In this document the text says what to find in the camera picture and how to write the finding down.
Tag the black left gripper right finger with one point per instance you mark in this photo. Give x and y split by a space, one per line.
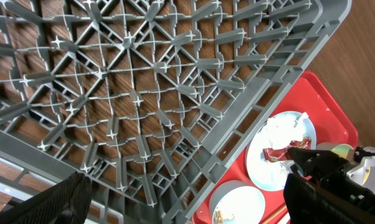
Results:
343 201

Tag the white napkin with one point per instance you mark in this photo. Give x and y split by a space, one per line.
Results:
284 128

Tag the grey dishwasher rack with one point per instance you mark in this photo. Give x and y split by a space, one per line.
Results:
152 100

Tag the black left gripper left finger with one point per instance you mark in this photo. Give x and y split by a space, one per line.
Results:
68 202

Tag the red snack wrapper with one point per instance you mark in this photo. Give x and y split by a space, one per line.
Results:
276 155

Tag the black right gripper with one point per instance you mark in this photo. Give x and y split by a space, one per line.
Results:
322 167

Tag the wooden chopstick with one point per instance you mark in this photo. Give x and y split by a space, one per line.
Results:
274 214

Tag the yellow plastic cup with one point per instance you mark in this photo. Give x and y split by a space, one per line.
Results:
359 175

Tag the green bowl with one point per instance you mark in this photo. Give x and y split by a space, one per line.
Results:
330 146

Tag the light blue plate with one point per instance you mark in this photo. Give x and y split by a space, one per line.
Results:
266 175

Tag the light blue small bowl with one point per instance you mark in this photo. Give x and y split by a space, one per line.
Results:
235 202

